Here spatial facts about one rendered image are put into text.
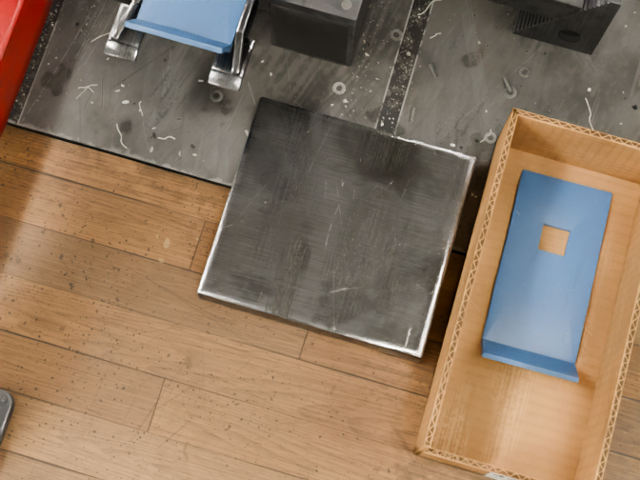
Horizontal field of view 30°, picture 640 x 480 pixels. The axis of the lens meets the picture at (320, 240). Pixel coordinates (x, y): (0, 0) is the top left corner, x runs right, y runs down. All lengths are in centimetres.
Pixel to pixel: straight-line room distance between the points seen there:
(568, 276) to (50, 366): 39
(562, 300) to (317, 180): 20
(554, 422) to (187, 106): 37
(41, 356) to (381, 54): 35
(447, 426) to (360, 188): 19
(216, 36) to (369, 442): 31
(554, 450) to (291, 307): 22
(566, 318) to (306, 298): 19
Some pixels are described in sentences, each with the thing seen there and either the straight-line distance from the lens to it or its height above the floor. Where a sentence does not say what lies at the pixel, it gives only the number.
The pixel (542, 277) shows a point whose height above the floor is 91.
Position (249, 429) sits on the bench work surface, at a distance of 87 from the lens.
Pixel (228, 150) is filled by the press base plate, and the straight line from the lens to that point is 92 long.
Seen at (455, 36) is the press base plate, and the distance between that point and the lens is 97.
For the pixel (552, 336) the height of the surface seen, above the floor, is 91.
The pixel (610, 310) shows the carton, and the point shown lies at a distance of 91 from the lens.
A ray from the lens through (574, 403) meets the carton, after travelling 90.
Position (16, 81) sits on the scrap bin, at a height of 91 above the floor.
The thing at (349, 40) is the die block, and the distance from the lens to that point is 90.
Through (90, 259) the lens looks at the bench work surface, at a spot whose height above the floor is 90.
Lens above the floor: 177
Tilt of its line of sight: 75 degrees down
